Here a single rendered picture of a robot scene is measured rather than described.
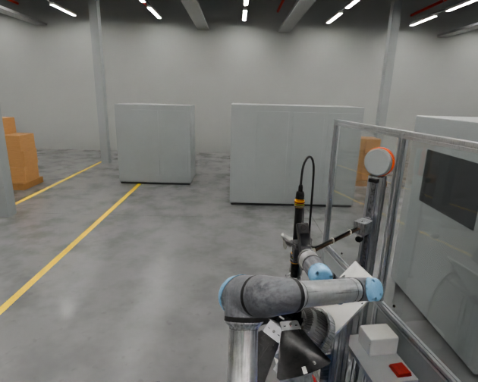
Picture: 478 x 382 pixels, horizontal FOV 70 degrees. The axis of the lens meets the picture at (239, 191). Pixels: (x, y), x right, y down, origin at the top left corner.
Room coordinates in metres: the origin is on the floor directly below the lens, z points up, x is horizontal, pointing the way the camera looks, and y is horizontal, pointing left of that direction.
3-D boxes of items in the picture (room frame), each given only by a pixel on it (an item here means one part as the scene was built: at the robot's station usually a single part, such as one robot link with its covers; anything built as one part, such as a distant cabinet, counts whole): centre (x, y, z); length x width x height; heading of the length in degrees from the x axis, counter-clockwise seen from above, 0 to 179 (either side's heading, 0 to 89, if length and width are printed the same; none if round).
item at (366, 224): (1.81, -0.70, 1.52); 0.10 x 0.07 x 0.08; 134
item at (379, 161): (1.87, -0.77, 1.88); 0.17 x 0.15 x 0.16; 9
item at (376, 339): (1.65, -0.80, 0.91); 0.17 x 0.16 x 0.11; 99
